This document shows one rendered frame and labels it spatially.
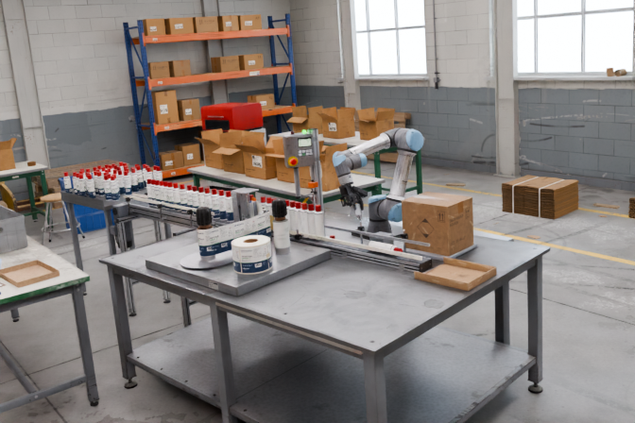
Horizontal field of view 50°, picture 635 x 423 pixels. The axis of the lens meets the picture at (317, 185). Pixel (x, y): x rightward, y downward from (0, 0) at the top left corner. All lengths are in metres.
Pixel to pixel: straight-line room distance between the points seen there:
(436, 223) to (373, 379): 1.13
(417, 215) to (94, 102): 8.21
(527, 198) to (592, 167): 1.62
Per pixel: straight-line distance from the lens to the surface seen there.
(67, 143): 11.15
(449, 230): 3.58
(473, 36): 9.87
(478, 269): 3.46
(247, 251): 3.41
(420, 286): 3.27
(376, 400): 2.81
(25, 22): 10.95
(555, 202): 7.47
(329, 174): 5.58
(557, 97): 9.14
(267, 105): 11.80
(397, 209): 3.85
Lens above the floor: 2.00
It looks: 12 degrees down
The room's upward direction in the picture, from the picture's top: 4 degrees counter-clockwise
